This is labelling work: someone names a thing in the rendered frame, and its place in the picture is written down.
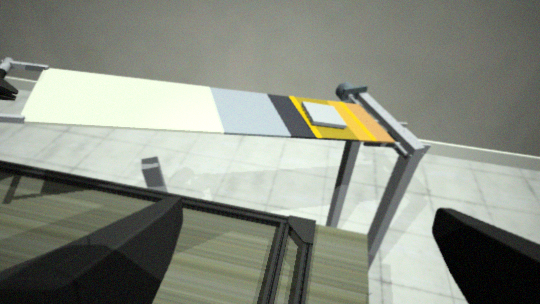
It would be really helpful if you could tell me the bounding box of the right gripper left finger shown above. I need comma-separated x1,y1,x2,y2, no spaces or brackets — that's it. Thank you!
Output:
0,196,183,304

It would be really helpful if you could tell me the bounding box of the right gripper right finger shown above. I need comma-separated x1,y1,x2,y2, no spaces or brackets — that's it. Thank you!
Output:
432,208,540,304

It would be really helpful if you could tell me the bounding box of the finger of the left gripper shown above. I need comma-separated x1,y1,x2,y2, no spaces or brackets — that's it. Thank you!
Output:
0,91,16,101
0,76,18,95

